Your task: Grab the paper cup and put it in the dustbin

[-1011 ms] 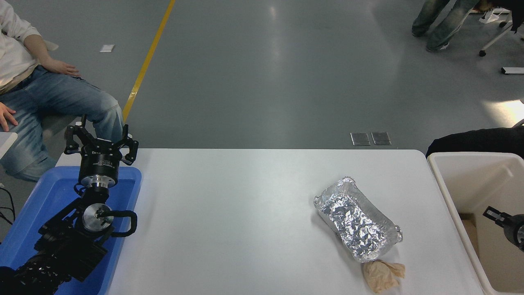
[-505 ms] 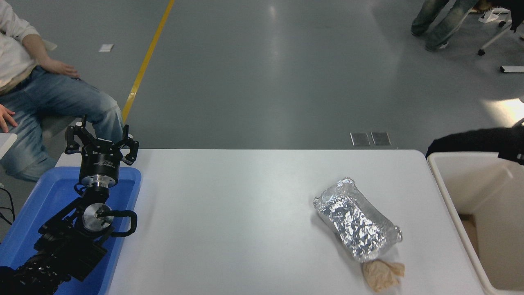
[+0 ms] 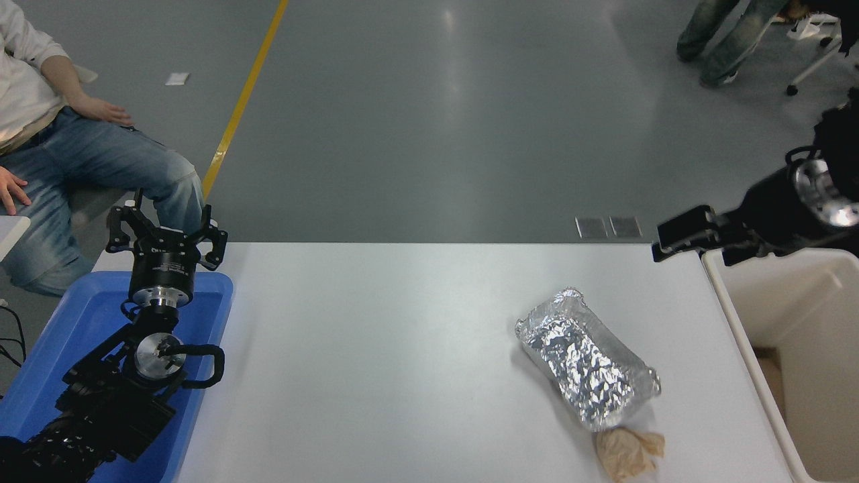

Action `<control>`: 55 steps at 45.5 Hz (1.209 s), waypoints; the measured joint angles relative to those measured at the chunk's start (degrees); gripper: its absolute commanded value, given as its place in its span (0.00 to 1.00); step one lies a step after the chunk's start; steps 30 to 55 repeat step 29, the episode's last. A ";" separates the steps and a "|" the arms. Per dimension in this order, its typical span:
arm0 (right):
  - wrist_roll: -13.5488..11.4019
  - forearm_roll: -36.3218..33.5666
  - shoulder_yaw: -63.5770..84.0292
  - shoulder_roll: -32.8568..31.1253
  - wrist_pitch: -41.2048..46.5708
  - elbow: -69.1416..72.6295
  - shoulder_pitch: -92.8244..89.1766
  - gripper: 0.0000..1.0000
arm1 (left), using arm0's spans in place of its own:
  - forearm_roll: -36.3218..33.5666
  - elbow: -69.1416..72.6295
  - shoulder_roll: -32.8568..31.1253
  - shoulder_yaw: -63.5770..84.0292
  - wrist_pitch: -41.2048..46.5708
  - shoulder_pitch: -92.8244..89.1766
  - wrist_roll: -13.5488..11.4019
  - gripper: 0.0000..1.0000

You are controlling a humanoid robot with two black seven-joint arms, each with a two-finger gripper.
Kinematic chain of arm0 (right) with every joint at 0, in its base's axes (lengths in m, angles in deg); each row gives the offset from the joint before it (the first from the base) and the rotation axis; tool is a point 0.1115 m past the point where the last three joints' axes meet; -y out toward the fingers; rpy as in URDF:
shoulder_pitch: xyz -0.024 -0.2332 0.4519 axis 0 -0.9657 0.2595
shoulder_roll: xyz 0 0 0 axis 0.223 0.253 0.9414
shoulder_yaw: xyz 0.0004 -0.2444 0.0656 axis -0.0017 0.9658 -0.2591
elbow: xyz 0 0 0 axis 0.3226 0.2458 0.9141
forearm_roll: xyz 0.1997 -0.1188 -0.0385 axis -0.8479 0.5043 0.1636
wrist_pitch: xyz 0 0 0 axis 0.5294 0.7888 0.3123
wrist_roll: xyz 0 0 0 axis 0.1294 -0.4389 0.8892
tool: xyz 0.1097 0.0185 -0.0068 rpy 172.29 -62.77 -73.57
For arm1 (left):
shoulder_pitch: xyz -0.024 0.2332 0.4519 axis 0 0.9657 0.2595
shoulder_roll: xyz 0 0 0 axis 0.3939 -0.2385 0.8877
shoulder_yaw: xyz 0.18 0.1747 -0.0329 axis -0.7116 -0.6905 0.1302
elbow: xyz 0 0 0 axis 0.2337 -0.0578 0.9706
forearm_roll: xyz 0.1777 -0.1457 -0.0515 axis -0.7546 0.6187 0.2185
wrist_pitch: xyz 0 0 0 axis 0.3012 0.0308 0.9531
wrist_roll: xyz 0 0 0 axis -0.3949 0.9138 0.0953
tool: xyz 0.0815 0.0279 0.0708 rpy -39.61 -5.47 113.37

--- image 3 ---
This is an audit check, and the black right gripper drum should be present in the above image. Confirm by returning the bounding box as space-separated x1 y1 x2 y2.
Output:
727 168 834 260

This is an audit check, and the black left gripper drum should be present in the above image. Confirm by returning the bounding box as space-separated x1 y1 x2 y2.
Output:
129 223 202 296

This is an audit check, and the seated person's right hand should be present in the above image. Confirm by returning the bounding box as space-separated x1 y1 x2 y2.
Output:
0 166 32 217

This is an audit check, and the seated person's left hand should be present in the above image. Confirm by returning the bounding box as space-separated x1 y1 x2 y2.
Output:
70 96 135 128

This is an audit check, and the seated person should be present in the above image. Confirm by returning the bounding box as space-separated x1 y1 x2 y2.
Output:
0 0 204 297

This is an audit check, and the large pale bin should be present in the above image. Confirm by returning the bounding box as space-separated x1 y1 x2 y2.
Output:
701 248 859 483

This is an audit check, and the blue plastic tray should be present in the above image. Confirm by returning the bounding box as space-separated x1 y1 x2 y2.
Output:
0 271 234 483

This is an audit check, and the small white table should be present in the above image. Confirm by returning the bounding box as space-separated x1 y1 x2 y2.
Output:
0 216 31 261

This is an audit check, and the white office chair base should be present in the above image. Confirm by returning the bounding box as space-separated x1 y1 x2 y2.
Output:
785 12 848 96

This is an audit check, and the crumpled foil tray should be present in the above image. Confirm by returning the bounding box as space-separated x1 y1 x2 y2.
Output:
515 288 662 431

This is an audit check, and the standing person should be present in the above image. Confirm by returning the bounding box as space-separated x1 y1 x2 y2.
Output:
676 0 789 88

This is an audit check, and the black garment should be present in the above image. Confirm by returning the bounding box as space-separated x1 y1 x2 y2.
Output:
809 0 859 58

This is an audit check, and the crumpled tan paper ball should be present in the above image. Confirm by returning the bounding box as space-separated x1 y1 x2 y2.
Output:
595 425 666 482

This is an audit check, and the black cable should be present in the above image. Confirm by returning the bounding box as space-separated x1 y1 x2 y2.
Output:
0 299 28 370

